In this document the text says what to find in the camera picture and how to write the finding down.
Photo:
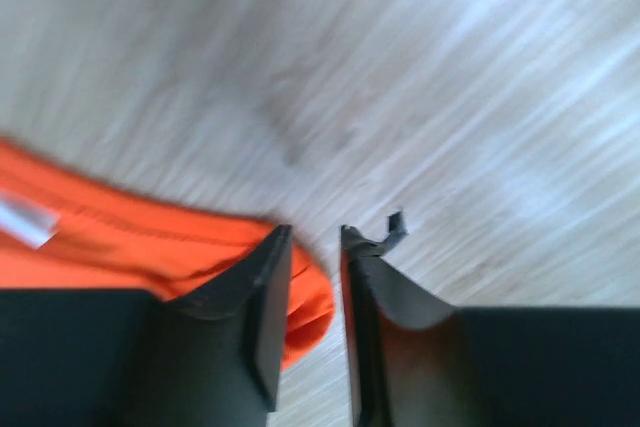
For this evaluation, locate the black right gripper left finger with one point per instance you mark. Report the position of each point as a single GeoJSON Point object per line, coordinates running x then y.
{"type": "Point", "coordinates": [116, 357]}

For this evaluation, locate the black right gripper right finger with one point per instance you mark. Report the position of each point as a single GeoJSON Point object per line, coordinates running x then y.
{"type": "Point", "coordinates": [416, 360]}

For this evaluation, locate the orange t shirt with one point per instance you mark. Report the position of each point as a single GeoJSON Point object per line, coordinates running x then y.
{"type": "Point", "coordinates": [109, 238]}

